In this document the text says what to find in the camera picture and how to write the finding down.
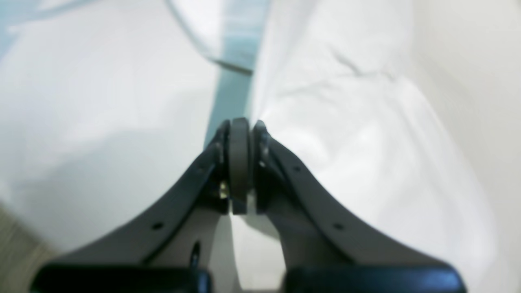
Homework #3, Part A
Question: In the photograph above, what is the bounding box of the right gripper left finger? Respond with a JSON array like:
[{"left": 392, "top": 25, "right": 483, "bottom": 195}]
[{"left": 31, "top": 119, "right": 250, "bottom": 293}]

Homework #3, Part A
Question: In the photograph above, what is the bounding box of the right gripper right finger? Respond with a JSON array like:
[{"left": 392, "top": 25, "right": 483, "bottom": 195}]
[{"left": 252, "top": 121, "right": 466, "bottom": 293}]

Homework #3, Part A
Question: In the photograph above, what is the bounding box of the white printed t-shirt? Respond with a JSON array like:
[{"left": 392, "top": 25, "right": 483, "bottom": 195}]
[{"left": 0, "top": 0, "right": 513, "bottom": 293}]

